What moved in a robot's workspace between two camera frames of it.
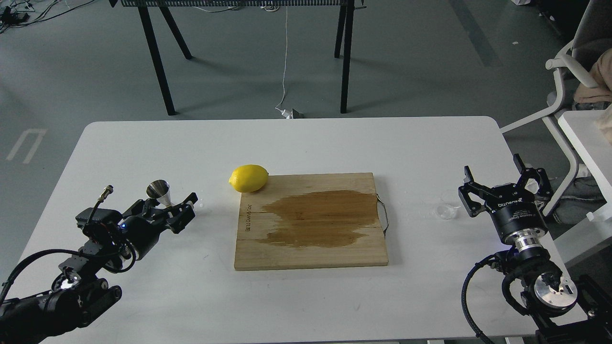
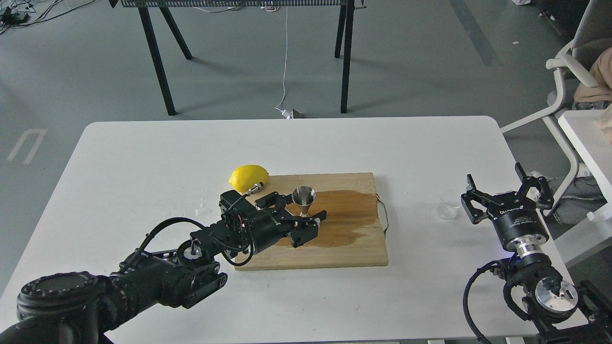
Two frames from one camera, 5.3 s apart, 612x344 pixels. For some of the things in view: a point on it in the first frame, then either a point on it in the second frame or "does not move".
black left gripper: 146,220 to 266,227
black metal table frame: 345,10 does not move
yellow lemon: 249,178 does not move
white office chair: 591,35 does not move
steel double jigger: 159,189 to 303,196
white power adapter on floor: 294,114 does not move
